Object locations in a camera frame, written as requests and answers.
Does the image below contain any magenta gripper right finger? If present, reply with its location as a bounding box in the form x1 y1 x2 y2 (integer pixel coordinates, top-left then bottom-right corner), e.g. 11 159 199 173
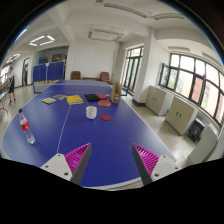
132 144 181 186

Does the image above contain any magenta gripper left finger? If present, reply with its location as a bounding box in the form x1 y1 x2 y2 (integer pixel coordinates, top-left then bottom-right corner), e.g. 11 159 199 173
41 143 92 185

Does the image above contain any clear plastic water bottle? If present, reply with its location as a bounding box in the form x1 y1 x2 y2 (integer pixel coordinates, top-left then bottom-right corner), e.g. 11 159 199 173
19 109 35 144

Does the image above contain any blue table tennis table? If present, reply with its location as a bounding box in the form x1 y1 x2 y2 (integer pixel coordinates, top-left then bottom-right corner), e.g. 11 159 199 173
1 80 172 189

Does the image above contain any white cup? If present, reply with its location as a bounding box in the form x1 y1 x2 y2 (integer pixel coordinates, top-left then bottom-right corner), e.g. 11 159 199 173
86 106 97 119

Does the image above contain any small red round lid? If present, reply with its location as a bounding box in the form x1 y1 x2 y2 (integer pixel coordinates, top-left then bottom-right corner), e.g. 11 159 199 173
101 115 111 120

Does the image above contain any black bin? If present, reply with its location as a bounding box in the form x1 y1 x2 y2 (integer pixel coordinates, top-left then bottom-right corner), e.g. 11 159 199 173
188 118 205 141

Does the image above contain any near beige cabinet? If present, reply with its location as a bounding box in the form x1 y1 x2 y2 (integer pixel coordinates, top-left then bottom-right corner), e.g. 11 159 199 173
166 97 198 135

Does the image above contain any beige cabinet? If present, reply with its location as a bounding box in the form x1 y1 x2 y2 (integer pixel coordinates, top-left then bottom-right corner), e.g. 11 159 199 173
146 86 173 116
166 97 198 135

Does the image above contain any yellow book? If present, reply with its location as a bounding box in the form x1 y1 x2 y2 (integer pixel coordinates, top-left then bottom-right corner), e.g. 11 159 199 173
66 95 83 105

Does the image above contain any far beige cabinet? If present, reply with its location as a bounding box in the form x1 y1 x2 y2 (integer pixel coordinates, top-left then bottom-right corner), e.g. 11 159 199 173
146 86 173 116

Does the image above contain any small yellow green booklet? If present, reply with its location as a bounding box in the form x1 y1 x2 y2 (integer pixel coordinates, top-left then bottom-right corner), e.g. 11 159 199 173
42 97 57 105

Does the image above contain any red table tennis paddle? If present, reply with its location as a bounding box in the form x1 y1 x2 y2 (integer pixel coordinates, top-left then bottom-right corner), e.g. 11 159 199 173
98 100 111 107

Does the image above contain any grey pink booklet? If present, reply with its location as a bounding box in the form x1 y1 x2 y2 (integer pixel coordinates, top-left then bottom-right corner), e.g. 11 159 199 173
53 94 66 100

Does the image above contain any black paddle case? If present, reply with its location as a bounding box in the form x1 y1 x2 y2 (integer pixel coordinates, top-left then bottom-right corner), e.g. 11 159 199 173
85 94 100 101

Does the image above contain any brown cardboard box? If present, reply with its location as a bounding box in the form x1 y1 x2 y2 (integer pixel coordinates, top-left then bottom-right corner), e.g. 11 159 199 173
111 82 121 104

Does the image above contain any left brown armchair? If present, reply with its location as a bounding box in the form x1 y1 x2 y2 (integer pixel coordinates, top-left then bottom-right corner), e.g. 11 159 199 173
70 71 81 80

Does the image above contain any brown armchair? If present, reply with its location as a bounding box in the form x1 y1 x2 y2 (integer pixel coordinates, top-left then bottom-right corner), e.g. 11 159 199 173
100 72 112 84
70 71 81 80

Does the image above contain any right brown armchair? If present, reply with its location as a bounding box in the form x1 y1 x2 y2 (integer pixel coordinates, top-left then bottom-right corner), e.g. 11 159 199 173
100 72 112 84

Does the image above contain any blue folding partition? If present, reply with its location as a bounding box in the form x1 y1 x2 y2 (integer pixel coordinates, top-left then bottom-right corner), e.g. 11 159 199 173
33 61 64 82

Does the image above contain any person in dark clothes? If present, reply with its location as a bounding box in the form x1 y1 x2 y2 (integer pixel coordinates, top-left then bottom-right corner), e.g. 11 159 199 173
8 67 16 104

